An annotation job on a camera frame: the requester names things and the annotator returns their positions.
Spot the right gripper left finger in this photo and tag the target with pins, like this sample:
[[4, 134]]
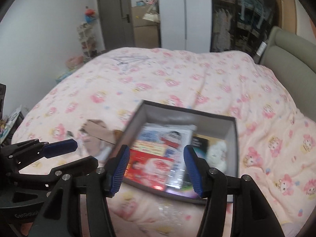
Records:
[[60, 214]]

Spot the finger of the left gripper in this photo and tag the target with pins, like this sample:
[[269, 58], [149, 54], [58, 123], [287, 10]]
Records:
[[59, 148]]

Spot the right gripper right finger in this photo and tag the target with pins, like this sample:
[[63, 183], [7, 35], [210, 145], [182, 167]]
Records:
[[251, 216]]

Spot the beige garment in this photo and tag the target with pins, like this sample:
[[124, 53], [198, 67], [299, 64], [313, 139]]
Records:
[[97, 139]]

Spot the pink cartoon bed quilt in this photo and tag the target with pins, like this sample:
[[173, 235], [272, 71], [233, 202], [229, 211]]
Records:
[[155, 101]]

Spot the brown wooden comb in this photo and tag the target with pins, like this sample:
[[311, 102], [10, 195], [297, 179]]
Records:
[[117, 134]]

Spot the white plush toy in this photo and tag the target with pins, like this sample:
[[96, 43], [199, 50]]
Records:
[[216, 156]]

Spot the pink floor cushion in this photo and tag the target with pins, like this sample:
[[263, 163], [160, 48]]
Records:
[[74, 61]]

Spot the black yellow book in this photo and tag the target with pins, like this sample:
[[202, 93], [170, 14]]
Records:
[[201, 145]]

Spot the red gold packet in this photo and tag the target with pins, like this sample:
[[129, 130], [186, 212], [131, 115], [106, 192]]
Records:
[[148, 169]]

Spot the orange yellow sticker sheet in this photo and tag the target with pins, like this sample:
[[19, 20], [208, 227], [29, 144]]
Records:
[[153, 148]]

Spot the black grey storage box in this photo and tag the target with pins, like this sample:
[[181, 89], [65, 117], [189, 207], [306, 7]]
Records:
[[218, 126]]

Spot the Shin-chan bead art pack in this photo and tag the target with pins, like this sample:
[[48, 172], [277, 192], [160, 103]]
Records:
[[176, 137]]

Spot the white toy shelf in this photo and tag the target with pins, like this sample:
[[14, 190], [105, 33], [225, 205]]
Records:
[[87, 40]]

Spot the dark grey door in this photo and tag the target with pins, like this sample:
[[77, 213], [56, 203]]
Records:
[[116, 24]]

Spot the cardboard boxes stack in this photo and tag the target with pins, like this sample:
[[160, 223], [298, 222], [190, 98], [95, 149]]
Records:
[[146, 32]]

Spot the grey padded headboard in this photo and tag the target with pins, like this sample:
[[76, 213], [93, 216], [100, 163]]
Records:
[[292, 60]]

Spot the white wardrobe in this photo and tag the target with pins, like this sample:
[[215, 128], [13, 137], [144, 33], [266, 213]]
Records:
[[186, 25]]

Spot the dark open closet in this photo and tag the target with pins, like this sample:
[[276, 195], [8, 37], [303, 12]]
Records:
[[241, 25]]

